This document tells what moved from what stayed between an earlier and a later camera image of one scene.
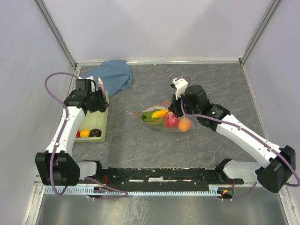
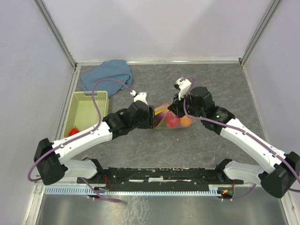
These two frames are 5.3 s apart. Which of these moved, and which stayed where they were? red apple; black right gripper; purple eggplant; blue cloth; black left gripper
Moved: black left gripper; purple eggplant
Stayed: black right gripper; red apple; blue cloth
